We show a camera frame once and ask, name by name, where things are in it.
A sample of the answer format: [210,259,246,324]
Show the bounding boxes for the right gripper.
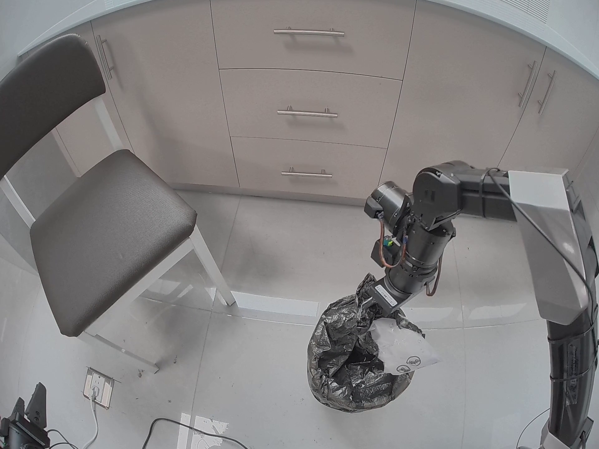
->
[363,269,433,319]

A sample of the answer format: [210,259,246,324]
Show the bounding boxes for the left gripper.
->
[0,382,51,449]

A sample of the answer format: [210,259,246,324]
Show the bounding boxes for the black plastic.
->
[356,273,426,340]

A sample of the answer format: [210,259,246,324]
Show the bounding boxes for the clear printed wrapper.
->
[372,318,443,378]

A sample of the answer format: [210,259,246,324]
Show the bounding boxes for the black plastic bag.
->
[306,295,415,413]

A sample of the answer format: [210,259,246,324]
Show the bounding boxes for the grey padded chair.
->
[0,34,237,374]

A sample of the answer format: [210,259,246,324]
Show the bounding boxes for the beige cabinet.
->
[18,0,599,225]

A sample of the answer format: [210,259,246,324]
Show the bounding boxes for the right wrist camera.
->
[371,239,391,268]

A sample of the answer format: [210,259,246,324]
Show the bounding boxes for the white cable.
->
[85,385,100,449]

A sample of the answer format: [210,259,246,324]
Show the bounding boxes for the black cable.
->
[425,167,591,298]
[147,418,246,449]

